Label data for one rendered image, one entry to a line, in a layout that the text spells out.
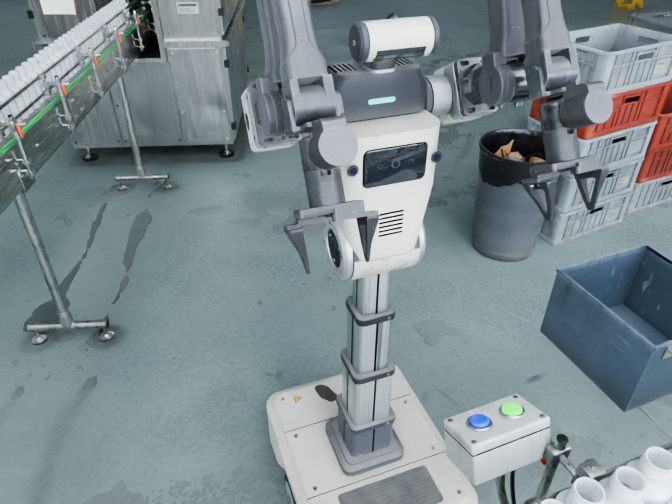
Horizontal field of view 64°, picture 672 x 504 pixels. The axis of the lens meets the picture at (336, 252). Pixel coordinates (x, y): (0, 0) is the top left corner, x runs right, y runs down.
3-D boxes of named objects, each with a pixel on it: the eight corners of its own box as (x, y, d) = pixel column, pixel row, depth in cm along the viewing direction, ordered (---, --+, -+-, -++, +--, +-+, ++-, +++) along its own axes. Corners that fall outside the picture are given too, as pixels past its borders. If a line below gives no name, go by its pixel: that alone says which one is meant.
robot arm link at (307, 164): (327, 132, 86) (293, 136, 84) (341, 125, 79) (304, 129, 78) (334, 175, 87) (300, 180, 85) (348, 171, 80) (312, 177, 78)
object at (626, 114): (584, 141, 278) (596, 99, 265) (526, 115, 308) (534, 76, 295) (660, 120, 302) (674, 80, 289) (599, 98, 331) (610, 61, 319)
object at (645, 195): (626, 215, 346) (637, 184, 333) (578, 188, 376) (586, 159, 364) (690, 196, 367) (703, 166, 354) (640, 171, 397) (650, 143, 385)
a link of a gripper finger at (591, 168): (615, 207, 97) (608, 155, 96) (584, 215, 95) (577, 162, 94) (586, 207, 104) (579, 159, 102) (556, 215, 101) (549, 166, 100)
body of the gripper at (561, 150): (600, 164, 96) (595, 123, 95) (554, 174, 92) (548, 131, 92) (573, 167, 102) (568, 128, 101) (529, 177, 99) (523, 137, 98)
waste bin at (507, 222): (492, 275, 294) (514, 169, 257) (448, 233, 328) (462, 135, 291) (558, 257, 307) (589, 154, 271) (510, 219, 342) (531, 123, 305)
